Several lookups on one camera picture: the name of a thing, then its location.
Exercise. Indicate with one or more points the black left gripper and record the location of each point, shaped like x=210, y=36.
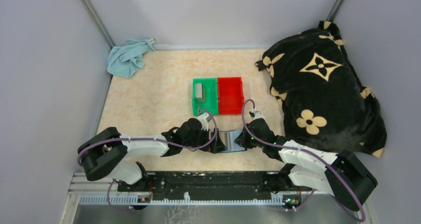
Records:
x=216, y=147

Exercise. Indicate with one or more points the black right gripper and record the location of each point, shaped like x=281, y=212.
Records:
x=242, y=140

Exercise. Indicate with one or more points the navy blue card holder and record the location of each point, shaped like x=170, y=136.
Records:
x=228, y=139

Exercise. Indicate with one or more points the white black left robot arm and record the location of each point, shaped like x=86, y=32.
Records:
x=106, y=154

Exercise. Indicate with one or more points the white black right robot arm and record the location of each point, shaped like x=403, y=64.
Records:
x=341, y=175

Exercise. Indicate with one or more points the green plastic bin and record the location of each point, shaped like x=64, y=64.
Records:
x=210, y=95

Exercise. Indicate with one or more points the grey block in bin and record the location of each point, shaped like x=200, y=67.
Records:
x=199, y=93

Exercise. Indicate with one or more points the red plastic bin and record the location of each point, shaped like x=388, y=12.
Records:
x=230, y=95

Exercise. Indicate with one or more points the black floral pillow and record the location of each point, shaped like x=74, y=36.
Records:
x=325, y=106

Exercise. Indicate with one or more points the light blue cloth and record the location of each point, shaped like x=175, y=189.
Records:
x=125, y=61

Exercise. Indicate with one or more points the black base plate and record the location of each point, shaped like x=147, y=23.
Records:
x=212, y=186

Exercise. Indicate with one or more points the aluminium frame rail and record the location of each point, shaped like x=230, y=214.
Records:
x=103, y=192

